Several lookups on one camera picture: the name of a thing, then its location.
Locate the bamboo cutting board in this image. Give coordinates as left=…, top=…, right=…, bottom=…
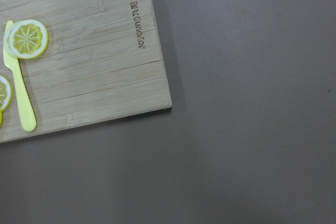
left=1, top=0, right=172, bottom=142

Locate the yellow plastic toy knife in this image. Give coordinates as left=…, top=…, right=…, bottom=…
left=3, top=20, right=37, bottom=132

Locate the lemon slice row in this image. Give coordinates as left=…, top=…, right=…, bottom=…
left=1, top=76, right=13, bottom=124

